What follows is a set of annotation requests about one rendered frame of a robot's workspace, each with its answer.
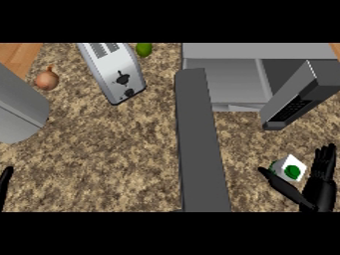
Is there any green avocado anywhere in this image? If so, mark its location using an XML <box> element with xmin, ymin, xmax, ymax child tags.
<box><xmin>134</xmin><ymin>42</ymin><xmax>155</xmax><ymax>58</ymax></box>

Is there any white milk carton green cap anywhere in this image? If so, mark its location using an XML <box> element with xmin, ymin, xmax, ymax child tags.
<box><xmin>267</xmin><ymin>153</ymin><xmax>307</xmax><ymax>183</ymax></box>

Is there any silver toaster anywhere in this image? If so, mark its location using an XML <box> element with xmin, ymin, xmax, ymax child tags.
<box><xmin>75</xmin><ymin>42</ymin><xmax>148</xmax><ymax>107</ymax></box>

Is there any brown onion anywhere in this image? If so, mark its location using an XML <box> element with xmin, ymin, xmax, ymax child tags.
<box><xmin>32</xmin><ymin>64</ymin><xmax>60</xmax><ymax>92</ymax></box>

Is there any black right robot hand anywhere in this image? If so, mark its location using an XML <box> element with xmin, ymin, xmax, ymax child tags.
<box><xmin>256</xmin><ymin>142</ymin><xmax>338</xmax><ymax>213</ymax></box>

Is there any grey box appliance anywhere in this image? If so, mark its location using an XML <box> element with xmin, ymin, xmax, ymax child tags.
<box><xmin>0</xmin><ymin>48</ymin><xmax>52</xmax><ymax>145</ymax></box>

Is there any grey microwave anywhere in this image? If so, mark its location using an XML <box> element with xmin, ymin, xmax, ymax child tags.
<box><xmin>180</xmin><ymin>42</ymin><xmax>340</xmax><ymax>131</ymax></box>

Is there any dark grey microwave door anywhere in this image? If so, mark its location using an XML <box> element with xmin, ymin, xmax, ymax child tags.
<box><xmin>171</xmin><ymin>67</ymin><xmax>232</xmax><ymax>213</ymax></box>

